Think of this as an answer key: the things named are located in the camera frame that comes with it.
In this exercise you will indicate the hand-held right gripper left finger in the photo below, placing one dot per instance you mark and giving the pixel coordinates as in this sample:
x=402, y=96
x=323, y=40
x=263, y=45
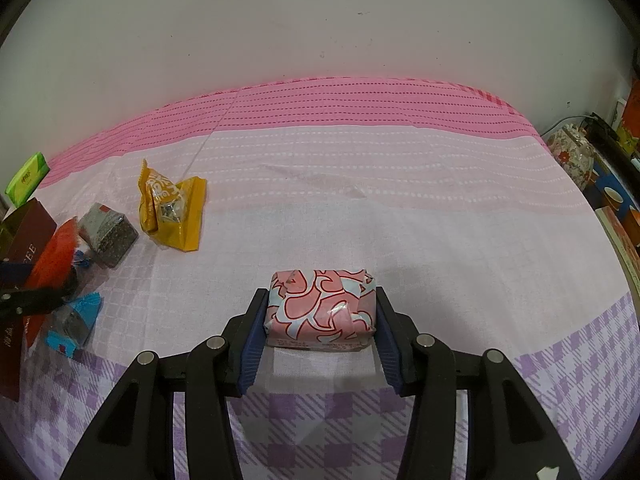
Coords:
x=252, y=355

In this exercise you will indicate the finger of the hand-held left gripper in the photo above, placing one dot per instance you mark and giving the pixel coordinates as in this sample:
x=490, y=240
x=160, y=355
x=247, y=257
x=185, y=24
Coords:
x=30, y=300
x=12, y=270

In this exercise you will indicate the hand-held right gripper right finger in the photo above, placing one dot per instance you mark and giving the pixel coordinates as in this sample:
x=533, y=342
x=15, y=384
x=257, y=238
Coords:
x=390, y=355

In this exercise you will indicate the red snack packet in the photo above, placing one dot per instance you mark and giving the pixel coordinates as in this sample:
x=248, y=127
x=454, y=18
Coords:
x=52, y=260

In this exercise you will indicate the gold and red tin box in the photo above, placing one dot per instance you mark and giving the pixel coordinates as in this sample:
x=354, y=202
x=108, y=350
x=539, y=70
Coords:
x=30, y=230

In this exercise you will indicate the small blue candy packet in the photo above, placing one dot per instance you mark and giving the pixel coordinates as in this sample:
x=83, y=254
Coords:
x=83, y=260
x=75, y=322

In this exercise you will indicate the pink patterned cake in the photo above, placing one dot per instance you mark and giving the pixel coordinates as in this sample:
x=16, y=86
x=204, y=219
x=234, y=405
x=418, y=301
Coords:
x=320, y=310

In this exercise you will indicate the grey sesame snack packet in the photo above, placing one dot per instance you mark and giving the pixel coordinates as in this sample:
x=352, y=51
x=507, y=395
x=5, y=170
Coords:
x=107, y=235

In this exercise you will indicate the orange-yellow nut snack packet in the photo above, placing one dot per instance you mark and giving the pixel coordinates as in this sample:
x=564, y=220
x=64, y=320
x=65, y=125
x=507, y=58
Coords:
x=172, y=210

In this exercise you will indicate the green tissue pack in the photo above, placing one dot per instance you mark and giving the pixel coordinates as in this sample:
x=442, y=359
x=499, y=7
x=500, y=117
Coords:
x=27, y=177

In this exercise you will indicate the pink and purple checked bedsheet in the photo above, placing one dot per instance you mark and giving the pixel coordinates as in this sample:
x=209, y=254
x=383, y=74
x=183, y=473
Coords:
x=400, y=210

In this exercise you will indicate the stack of books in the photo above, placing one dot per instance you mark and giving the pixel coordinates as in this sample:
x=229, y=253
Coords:
x=622, y=245

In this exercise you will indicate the blue printed box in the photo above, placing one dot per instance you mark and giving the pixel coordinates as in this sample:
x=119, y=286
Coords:
x=615, y=192

